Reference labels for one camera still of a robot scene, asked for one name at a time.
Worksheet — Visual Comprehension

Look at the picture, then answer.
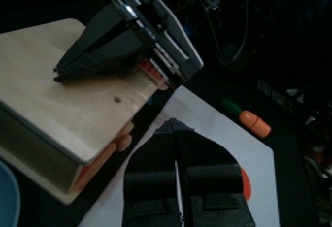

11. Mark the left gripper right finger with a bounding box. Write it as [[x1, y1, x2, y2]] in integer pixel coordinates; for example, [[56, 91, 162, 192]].
[[172, 117, 257, 227]]

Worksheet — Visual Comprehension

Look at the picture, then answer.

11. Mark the white cutting board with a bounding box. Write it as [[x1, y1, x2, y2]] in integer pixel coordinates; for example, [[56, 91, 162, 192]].
[[76, 84, 282, 227]]

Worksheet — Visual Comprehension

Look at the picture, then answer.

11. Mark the orange toy carrot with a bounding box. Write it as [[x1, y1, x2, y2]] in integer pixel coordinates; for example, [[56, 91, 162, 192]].
[[219, 98, 273, 139]]

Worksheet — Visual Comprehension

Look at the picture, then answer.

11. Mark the orange drawer with knob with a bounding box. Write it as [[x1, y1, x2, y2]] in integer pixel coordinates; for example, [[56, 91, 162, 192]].
[[69, 59, 171, 195]]

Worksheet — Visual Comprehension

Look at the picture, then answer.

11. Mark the light blue bowl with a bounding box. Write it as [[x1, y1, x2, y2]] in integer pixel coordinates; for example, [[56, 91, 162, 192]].
[[0, 159, 21, 227]]

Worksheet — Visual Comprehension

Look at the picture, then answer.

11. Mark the wooden drawer box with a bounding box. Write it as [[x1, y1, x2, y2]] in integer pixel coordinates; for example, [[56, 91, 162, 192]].
[[0, 17, 175, 206]]

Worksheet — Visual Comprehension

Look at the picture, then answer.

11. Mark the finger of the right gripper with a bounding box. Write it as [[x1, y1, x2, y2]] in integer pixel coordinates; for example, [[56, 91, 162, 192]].
[[53, 19, 155, 83], [52, 2, 140, 74]]

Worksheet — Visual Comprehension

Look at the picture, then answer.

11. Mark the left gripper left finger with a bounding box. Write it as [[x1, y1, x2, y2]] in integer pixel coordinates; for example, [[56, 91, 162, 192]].
[[122, 118, 182, 227]]

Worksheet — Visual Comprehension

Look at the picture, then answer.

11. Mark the red dough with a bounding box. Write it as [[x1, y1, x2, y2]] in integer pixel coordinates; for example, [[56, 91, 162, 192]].
[[238, 167, 254, 203]]

